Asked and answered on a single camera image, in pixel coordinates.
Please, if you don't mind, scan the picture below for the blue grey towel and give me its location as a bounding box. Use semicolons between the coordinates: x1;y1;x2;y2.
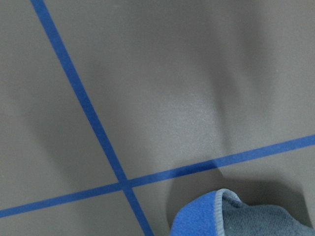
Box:
170;189;315;236

